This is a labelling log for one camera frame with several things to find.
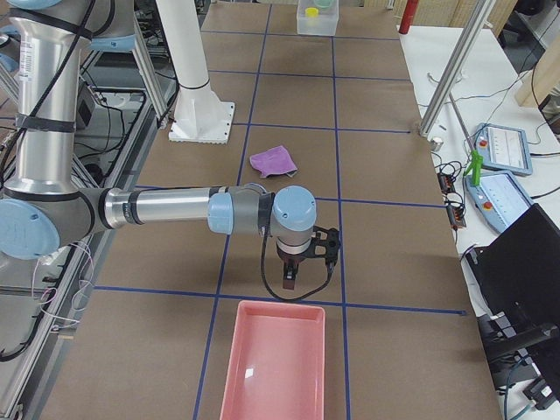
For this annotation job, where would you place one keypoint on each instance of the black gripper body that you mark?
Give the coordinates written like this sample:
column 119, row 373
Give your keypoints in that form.
column 291, row 260

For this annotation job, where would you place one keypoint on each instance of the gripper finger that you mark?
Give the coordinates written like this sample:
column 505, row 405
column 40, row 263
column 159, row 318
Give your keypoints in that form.
column 289, row 278

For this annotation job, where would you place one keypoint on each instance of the purple cloth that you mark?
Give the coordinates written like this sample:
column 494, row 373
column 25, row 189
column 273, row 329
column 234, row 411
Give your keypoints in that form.
column 276, row 161

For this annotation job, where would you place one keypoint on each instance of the yellow plastic cup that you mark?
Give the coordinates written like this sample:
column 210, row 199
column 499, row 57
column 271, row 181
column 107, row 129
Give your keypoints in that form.
column 311, row 12

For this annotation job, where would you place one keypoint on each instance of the mint green bowl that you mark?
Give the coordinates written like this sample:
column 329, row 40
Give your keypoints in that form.
column 323, row 4

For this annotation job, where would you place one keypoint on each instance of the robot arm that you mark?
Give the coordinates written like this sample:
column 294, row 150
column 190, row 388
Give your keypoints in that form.
column 43, row 210

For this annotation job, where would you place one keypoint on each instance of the pink plastic tray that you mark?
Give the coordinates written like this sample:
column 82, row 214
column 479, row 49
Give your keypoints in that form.
column 276, row 368

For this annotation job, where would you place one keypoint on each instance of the small metal cylinder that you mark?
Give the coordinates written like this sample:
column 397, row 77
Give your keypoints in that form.
column 436, row 143

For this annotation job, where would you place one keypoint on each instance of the teach pendant near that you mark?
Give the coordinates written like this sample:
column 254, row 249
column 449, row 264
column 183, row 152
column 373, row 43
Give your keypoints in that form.
column 500, row 198

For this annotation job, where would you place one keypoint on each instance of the teach pendant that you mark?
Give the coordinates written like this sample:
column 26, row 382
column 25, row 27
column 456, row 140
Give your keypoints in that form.
column 500, row 198
column 503, row 148

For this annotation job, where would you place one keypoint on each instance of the black laptop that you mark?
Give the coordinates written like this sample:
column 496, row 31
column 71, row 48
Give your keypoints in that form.
column 518, row 273

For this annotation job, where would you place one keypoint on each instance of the clear plastic bin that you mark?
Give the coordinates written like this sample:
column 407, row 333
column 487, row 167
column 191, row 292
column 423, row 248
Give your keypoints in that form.
column 325, row 24

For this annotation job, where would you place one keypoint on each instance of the teach pendant far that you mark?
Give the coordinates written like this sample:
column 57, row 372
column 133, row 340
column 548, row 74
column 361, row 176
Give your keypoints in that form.
column 503, row 148

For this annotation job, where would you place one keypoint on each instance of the red fire extinguisher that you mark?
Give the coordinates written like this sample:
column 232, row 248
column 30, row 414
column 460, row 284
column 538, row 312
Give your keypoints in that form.
column 408, row 15

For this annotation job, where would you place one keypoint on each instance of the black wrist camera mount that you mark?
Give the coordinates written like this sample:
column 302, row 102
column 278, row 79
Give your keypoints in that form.
column 324, row 244

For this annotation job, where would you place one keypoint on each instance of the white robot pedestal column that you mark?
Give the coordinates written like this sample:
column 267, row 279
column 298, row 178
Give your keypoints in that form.
column 199, row 114

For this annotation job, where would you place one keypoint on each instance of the green handled reach grabber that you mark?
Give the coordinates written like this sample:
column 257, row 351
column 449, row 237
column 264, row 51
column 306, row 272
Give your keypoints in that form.
column 476, row 160

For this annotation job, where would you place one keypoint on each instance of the aluminium frame post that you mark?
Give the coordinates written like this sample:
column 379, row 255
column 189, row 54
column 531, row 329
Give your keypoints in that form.
column 455, row 63

